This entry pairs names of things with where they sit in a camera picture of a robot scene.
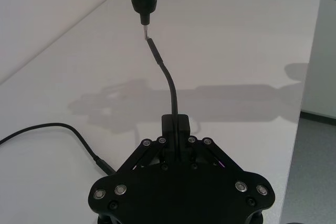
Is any black cable with silver plug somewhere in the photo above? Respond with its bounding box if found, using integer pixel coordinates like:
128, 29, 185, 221
140, 23, 181, 162

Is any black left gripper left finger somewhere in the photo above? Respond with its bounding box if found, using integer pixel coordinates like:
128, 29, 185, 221
114, 114, 176, 175

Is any thin black cable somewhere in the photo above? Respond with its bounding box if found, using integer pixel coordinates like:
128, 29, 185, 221
0, 122, 118, 176

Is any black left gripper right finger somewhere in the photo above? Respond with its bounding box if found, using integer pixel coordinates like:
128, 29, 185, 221
176, 114, 239, 175

